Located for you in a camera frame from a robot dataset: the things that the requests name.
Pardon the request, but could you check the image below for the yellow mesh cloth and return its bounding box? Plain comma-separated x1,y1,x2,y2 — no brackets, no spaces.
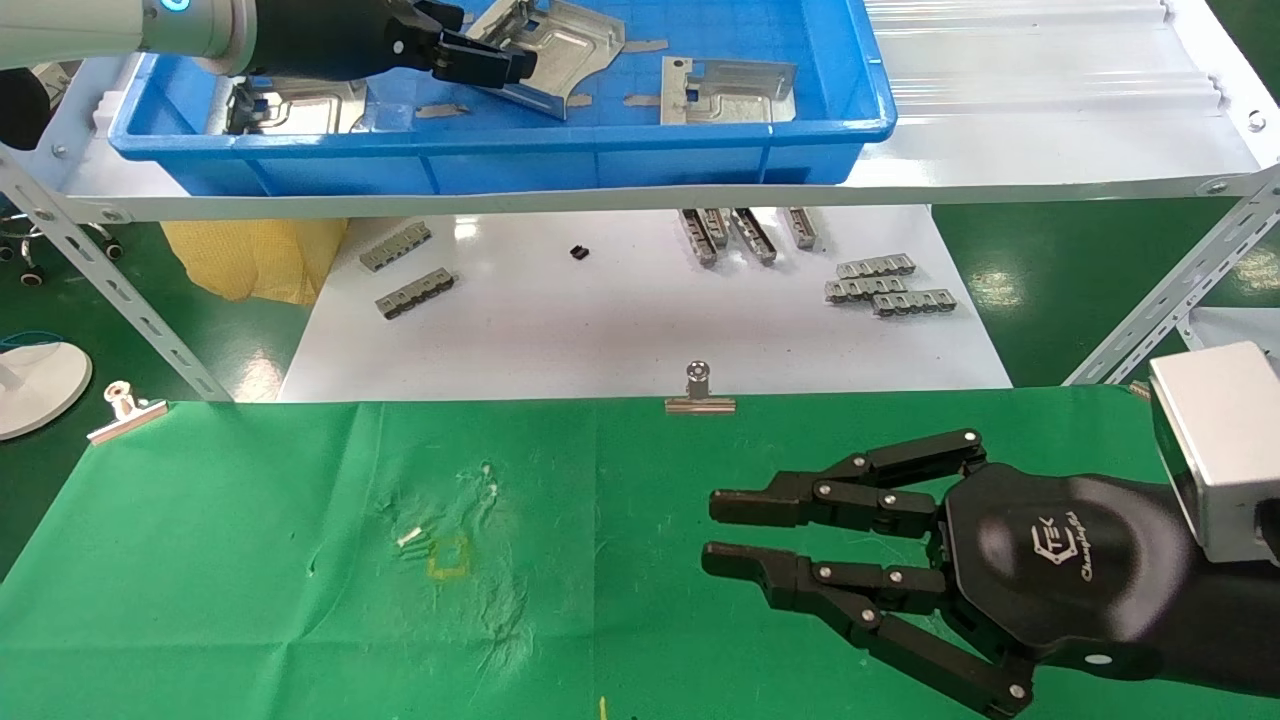
159,216,350,306

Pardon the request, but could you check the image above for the white round stand base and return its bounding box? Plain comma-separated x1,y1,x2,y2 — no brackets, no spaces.
0,341,94,442

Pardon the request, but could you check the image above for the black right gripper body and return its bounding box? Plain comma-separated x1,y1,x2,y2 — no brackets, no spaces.
944,464,1198,683

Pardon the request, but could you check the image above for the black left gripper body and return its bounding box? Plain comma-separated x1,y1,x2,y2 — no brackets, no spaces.
249,0,442,80

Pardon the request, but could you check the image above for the white metal shelf rack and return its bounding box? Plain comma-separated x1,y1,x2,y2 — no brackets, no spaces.
1180,305,1280,352
0,0,1280,403

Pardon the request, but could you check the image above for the green table cloth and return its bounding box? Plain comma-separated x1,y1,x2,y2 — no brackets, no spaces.
0,384,1280,720

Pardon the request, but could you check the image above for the large stamped metal bracket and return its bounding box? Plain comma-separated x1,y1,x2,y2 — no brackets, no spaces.
227,77,368,137
467,0,628,122
659,56,799,128

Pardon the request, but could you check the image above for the blue plastic bin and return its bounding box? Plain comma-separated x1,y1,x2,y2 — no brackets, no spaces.
108,0,899,197

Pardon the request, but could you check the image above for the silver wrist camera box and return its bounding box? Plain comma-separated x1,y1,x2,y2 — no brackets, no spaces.
1147,339,1280,568

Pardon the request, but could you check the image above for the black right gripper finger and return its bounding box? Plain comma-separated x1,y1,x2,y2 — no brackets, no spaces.
709,429,988,542
700,541,1038,720

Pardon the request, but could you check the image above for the black stool with casters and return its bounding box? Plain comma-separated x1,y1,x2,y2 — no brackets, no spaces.
0,67,127,289

